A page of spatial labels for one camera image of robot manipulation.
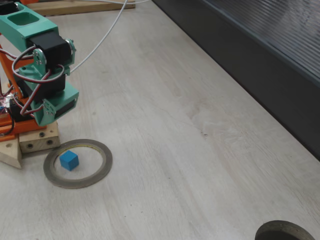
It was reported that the grey ring of tape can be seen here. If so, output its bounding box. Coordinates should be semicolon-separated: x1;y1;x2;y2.
42;138;113;190

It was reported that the long wooden plank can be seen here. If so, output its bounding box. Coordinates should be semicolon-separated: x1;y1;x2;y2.
26;0;136;18

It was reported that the white USB cable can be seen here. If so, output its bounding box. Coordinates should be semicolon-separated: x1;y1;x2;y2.
69;0;148;74

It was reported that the wooden base block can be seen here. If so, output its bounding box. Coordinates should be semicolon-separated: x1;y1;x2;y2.
18;121;61;154

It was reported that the triangular wooden wedge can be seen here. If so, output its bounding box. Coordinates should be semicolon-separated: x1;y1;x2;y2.
0;138;23;170

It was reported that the grey translucent desk partition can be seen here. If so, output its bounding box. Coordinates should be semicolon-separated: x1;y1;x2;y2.
151;0;320;163

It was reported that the blue cube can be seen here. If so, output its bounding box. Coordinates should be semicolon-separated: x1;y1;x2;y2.
59;149;80;172

